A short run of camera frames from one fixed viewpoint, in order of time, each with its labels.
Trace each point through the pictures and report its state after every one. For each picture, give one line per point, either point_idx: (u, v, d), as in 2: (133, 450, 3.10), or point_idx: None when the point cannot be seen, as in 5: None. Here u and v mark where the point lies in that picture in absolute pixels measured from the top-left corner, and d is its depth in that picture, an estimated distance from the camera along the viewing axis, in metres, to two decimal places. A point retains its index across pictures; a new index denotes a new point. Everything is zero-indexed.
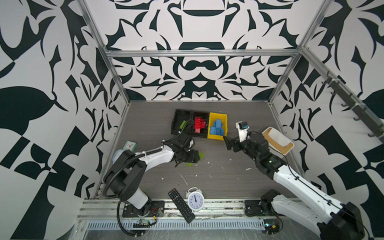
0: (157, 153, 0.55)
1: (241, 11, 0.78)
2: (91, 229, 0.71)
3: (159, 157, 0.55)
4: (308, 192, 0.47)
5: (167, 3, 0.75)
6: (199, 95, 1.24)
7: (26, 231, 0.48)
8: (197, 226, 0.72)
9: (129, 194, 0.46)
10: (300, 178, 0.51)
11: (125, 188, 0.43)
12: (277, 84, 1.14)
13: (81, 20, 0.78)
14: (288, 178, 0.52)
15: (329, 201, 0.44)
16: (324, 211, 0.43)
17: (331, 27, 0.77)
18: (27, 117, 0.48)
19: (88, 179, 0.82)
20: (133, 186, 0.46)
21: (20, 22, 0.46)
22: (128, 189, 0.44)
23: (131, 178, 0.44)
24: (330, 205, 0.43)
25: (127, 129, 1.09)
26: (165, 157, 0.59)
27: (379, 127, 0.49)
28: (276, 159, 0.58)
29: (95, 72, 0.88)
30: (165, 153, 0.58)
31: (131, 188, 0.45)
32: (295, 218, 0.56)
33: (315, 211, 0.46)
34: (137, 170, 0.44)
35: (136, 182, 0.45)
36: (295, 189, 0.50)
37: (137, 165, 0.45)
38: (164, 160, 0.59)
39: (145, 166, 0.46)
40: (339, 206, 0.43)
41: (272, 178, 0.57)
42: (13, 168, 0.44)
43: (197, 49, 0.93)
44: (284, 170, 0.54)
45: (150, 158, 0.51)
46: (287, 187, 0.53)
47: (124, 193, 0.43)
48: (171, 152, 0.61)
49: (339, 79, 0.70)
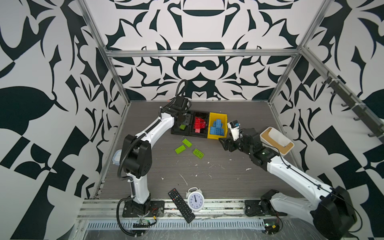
0: (158, 126, 0.56)
1: (241, 11, 0.78)
2: (91, 229, 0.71)
3: (161, 128, 0.56)
4: (299, 179, 0.48)
5: (167, 3, 0.75)
6: (199, 95, 1.24)
7: (27, 230, 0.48)
8: (197, 226, 0.72)
9: (147, 169, 0.52)
10: (291, 166, 0.52)
11: (140, 166, 0.49)
12: (277, 84, 1.14)
13: (82, 20, 0.78)
14: (280, 167, 0.53)
15: (319, 186, 0.45)
16: (314, 195, 0.44)
17: (331, 27, 0.77)
18: (27, 117, 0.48)
19: (89, 179, 0.82)
20: (148, 162, 0.51)
21: (20, 21, 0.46)
22: (143, 166, 0.49)
23: (141, 157, 0.48)
24: (320, 190, 0.44)
25: (127, 130, 1.09)
26: (167, 125, 0.60)
27: (379, 126, 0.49)
28: (269, 150, 0.60)
29: (95, 72, 0.88)
30: (165, 122, 0.58)
31: (146, 164, 0.50)
32: (291, 213, 0.57)
33: (306, 196, 0.47)
34: (143, 150, 0.48)
35: (148, 158, 0.50)
36: (287, 177, 0.52)
37: (142, 145, 0.48)
38: (166, 128, 0.61)
39: (150, 144, 0.48)
40: (328, 190, 0.43)
41: (266, 170, 0.59)
42: (13, 168, 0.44)
43: (197, 49, 0.93)
44: (277, 160, 0.56)
45: (152, 134, 0.53)
46: (280, 177, 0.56)
47: (142, 169, 0.49)
48: (170, 118, 0.61)
49: (339, 79, 0.70)
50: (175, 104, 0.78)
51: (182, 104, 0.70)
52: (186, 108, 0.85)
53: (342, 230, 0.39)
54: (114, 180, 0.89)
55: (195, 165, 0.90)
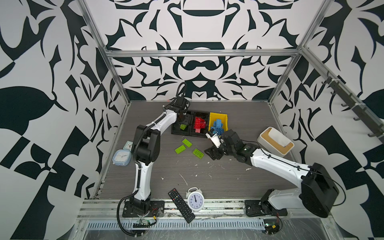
0: (165, 119, 0.63)
1: (241, 11, 0.78)
2: (91, 229, 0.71)
3: (167, 121, 0.65)
4: (280, 165, 0.51)
5: (167, 3, 0.75)
6: (199, 95, 1.24)
7: (27, 230, 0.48)
8: (197, 226, 0.72)
9: (156, 156, 0.58)
10: (272, 155, 0.55)
11: (151, 152, 0.55)
12: (277, 84, 1.14)
13: (82, 20, 0.78)
14: (262, 158, 0.56)
15: (298, 167, 0.48)
16: (296, 177, 0.46)
17: (331, 27, 0.77)
18: (27, 117, 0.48)
19: (88, 179, 0.82)
20: (158, 149, 0.58)
21: (20, 22, 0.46)
22: (153, 152, 0.55)
23: (152, 145, 0.55)
24: (299, 170, 0.47)
25: (127, 130, 1.09)
26: (172, 119, 0.69)
27: (379, 127, 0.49)
28: (250, 145, 0.63)
29: (95, 72, 0.88)
30: (170, 115, 0.67)
31: (156, 151, 0.57)
32: (285, 204, 0.58)
33: (289, 179, 0.49)
34: (154, 137, 0.54)
35: (158, 146, 0.58)
36: (270, 166, 0.53)
37: (152, 132, 0.55)
38: (171, 123, 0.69)
39: (160, 132, 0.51)
40: (307, 168, 0.46)
41: (251, 164, 0.60)
42: (13, 168, 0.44)
43: (197, 49, 0.93)
44: (257, 152, 0.58)
45: (160, 124, 0.60)
46: (264, 168, 0.56)
47: (153, 157, 0.56)
48: (175, 112, 0.69)
49: (339, 79, 0.70)
50: (175, 104, 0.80)
51: (182, 103, 0.79)
52: (185, 107, 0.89)
53: (327, 203, 0.41)
54: (114, 180, 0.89)
55: (195, 165, 0.90)
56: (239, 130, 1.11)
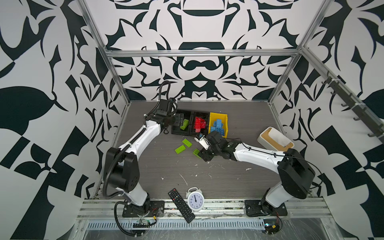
0: (143, 135, 0.53)
1: (241, 11, 0.78)
2: (91, 229, 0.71)
3: (147, 137, 0.53)
4: (258, 154, 0.54)
5: (167, 3, 0.75)
6: (199, 95, 1.24)
7: (27, 230, 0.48)
8: (197, 226, 0.72)
9: (135, 182, 0.48)
10: (252, 147, 0.58)
11: (127, 180, 0.44)
12: (277, 84, 1.14)
13: (81, 20, 0.78)
14: (243, 151, 0.59)
15: (275, 154, 0.51)
16: (273, 164, 0.49)
17: (331, 27, 0.77)
18: (27, 117, 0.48)
19: (88, 179, 0.82)
20: (135, 175, 0.47)
21: (20, 21, 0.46)
22: (131, 179, 0.45)
23: (127, 171, 0.43)
24: (276, 157, 0.50)
25: (127, 130, 1.09)
26: (154, 133, 0.57)
27: (379, 127, 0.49)
28: (232, 141, 0.66)
29: (95, 72, 0.88)
30: (150, 130, 0.55)
31: (133, 177, 0.47)
32: (281, 198, 0.58)
33: (267, 167, 0.53)
34: (128, 162, 0.43)
35: (135, 172, 0.47)
36: (252, 159, 0.56)
37: (127, 157, 0.44)
38: (153, 137, 0.57)
39: (136, 156, 0.47)
40: (282, 154, 0.50)
41: (236, 159, 0.62)
42: (13, 168, 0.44)
43: (197, 49, 0.93)
44: (239, 146, 0.62)
45: (137, 144, 0.49)
46: (247, 161, 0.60)
47: (130, 184, 0.45)
48: (156, 125, 0.58)
49: (339, 79, 0.70)
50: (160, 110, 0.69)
51: (168, 107, 0.67)
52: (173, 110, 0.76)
53: (303, 184, 0.44)
54: None
55: (195, 165, 0.90)
56: (239, 130, 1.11)
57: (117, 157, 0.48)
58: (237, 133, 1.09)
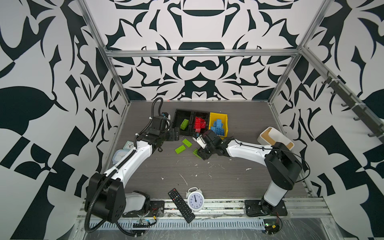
0: (132, 159, 0.50)
1: (241, 11, 0.78)
2: (91, 229, 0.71)
3: (136, 160, 0.50)
4: (248, 148, 0.57)
5: (167, 3, 0.75)
6: (199, 95, 1.24)
7: (27, 230, 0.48)
8: (197, 226, 0.72)
9: (120, 212, 0.44)
10: (243, 142, 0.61)
11: (111, 211, 0.40)
12: (277, 84, 1.14)
13: (81, 20, 0.78)
14: (235, 146, 0.62)
15: (263, 147, 0.54)
16: (261, 157, 0.51)
17: (331, 27, 0.77)
18: (27, 117, 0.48)
19: (88, 179, 0.82)
20: (122, 203, 0.44)
21: (20, 21, 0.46)
22: (115, 209, 0.41)
23: (112, 201, 0.39)
24: (264, 150, 0.52)
25: (127, 130, 1.09)
26: (145, 154, 0.54)
27: (379, 127, 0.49)
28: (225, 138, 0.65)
29: (95, 72, 0.88)
30: (141, 152, 0.53)
31: (119, 206, 0.43)
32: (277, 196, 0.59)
33: (255, 159, 0.55)
34: (113, 191, 0.40)
35: (121, 200, 0.43)
36: (244, 154, 0.58)
37: (111, 185, 0.41)
38: (144, 158, 0.55)
39: (122, 183, 0.43)
40: (270, 147, 0.52)
41: (229, 155, 0.65)
42: (13, 168, 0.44)
43: (197, 49, 0.93)
44: (231, 142, 0.65)
45: (124, 169, 0.46)
46: (240, 156, 0.61)
47: (115, 214, 0.42)
48: (148, 146, 0.55)
49: (339, 79, 0.70)
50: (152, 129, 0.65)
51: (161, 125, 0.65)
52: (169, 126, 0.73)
53: (290, 175, 0.46)
54: None
55: (195, 165, 0.90)
56: (239, 130, 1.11)
57: (100, 186, 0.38)
58: (237, 133, 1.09)
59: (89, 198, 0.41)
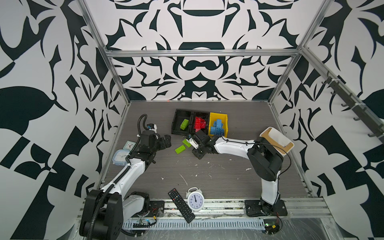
0: (128, 174, 0.51)
1: (241, 11, 0.78)
2: None
3: (132, 176, 0.52)
4: (233, 144, 0.60)
5: (167, 3, 0.75)
6: (199, 95, 1.24)
7: (27, 230, 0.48)
8: (197, 226, 0.72)
9: (117, 230, 0.42)
10: (229, 139, 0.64)
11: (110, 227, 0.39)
12: (277, 84, 1.14)
13: (81, 20, 0.78)
14: (221, 143, 0.65)
15: (246, 142, 0.57)
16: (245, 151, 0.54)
17: (331, 27, 0.77)
18: (27, 117, 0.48)
19: (89, 179, 0.82)
20: (120, 219, 0.43)
21: (20, 21, 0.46)
22: (114, 226, 0.40)
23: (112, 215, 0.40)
24: (247, 144, 0.56)
25: (127, 130, 1.09)
26: (139, 170, 0.56)
27: (379, 127, 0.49)
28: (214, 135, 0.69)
29: (95, 72, 0.88)
30: (135, 169, 0.54)
31: (118, 222, 0.42)
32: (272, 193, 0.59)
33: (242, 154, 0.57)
34: (112, 205, 0.40)
35: (120, 215, 0.43)
36: (231, 150, 0.61)
37: (110, 199, 0.41)
38: (139, 174, 0.57)
39: (121, 196, 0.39)
40: (252, 142, 0.55)
41: (217, 152, 0.68)
42: (13, 168, 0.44)
43: (198, 49, 0.93)
44: (219, 139, 0.68)
45: (121, 183, 0.47)
46: (227, 152, 0.64)
47: (114, 232, 0.41)
48: (141, 163, 0.57)
49: (339, 79, 0.70)
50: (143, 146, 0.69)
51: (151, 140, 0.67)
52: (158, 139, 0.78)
53: (272, 168, 0.50)
54: None
55: (195, 165, 0.90)
56: (239, 130, 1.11)
57: (99, 203, 0.44)
58: (237, 133, 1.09)
59: (86, 217, 0.40)
